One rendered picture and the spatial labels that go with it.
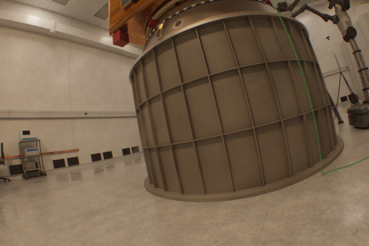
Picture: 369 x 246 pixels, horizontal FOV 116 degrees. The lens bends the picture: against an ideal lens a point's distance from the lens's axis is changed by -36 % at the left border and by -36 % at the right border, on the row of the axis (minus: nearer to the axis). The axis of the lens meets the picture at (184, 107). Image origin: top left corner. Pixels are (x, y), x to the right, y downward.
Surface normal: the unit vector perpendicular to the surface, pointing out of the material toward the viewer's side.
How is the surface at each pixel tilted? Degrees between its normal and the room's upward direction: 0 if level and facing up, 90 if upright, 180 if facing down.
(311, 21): 90
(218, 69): 90
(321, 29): 90
